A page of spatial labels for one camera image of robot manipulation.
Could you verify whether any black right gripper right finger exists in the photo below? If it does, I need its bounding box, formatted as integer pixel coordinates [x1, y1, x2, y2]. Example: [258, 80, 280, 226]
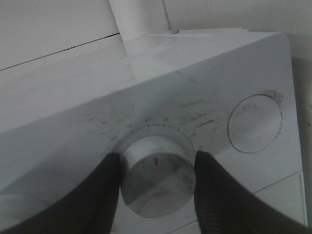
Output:
[194, 151, 312, 234]

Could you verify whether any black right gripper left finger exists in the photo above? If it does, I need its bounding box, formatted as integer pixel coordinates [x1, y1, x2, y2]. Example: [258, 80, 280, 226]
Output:
[3, 153, 121, 234]

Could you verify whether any white timer knob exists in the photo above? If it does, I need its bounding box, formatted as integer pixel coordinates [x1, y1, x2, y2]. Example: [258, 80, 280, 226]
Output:
[121, 136, 195, 218]

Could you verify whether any round door release button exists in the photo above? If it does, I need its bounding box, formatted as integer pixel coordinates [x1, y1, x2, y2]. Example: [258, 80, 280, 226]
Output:
[227, 94, 282, 153]

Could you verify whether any white microwave oven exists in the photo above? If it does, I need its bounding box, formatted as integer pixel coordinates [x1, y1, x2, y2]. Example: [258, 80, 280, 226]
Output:
[0, 28, 307, 234]

